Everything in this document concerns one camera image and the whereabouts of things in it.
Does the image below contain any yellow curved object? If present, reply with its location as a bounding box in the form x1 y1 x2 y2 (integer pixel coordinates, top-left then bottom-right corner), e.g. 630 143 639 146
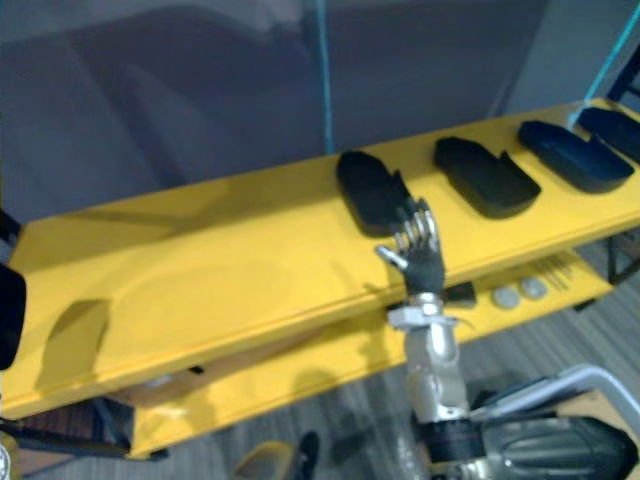
233 440 296 480

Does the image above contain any round grey disc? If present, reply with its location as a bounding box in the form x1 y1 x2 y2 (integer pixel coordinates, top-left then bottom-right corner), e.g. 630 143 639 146
492 287 521 309
519 277 547 300

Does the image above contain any black plastic housing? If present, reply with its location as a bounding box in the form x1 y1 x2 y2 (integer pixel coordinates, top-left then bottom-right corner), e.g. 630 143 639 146
432 137 543 220
577 106 640 164
502 418 629 480
335 149 416 239
517 119 636 195

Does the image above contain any teal cord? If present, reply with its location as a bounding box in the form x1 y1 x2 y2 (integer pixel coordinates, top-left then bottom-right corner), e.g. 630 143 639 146
568 7 640 129
315 0 335 154

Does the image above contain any brown cardboard sheet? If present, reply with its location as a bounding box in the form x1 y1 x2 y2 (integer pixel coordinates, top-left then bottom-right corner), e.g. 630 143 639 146
554 389 640 451

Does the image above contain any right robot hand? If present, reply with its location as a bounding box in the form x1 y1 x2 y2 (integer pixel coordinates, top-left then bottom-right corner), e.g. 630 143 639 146
374 197 447 297

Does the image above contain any clear plastic storage bin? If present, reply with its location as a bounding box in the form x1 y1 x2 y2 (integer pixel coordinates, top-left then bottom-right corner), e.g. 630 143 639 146
469 364 640 480

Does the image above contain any bundle of thin metal rods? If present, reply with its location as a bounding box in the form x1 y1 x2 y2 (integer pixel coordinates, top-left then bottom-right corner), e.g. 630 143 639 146
532 254 576 291

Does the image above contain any small black box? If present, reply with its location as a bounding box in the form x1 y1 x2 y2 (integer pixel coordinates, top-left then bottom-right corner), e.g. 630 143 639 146
447 281 476 307

